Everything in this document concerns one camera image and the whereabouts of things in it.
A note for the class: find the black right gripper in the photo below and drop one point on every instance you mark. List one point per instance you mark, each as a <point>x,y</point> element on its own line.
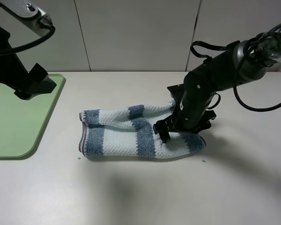
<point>191,113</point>

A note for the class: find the green plastic tray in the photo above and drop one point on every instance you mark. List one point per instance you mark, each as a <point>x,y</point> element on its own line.
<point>23,122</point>

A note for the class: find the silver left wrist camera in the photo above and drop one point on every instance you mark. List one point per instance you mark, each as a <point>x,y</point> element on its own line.
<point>28,13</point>

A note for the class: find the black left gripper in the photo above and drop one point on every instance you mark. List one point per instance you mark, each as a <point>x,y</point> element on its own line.
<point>26,84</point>

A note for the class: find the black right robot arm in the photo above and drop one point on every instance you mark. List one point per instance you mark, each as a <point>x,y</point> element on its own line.
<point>224,67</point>

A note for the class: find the blue white striped towel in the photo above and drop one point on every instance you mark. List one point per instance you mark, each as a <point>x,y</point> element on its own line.
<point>129,133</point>

